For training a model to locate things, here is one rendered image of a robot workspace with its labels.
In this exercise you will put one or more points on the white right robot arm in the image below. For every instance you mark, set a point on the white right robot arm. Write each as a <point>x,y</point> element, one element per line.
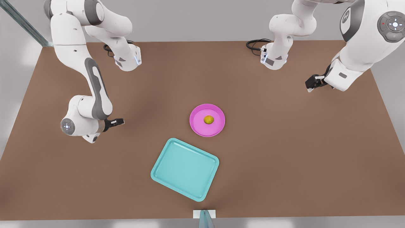
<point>95,85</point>

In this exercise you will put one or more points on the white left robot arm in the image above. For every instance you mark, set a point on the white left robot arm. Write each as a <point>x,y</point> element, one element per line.
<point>364,41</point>

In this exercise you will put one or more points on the teal rectangular tray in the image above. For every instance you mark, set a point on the teal rectangular tray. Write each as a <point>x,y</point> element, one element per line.
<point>185,168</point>

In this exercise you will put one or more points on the pink round plate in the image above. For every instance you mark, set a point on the pink round plate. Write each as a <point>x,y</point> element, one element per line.
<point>207,120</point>

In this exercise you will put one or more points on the small orange fruit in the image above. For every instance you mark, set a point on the small orange fruit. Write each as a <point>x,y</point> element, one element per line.
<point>208,119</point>

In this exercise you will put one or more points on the silver frame post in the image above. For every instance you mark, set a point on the silver frame post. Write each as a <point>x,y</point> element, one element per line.
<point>205,220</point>
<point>23,23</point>

